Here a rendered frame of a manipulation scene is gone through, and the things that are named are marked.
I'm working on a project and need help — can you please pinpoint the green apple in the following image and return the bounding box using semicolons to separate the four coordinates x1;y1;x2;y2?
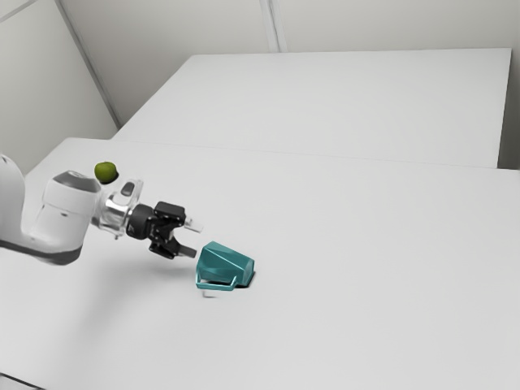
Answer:
94;161;119;184

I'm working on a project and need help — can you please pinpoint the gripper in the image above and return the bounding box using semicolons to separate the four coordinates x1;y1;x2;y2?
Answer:
126;201;205;259

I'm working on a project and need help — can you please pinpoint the teal faceted mug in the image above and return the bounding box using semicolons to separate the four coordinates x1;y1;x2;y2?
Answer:
195;240;257;292

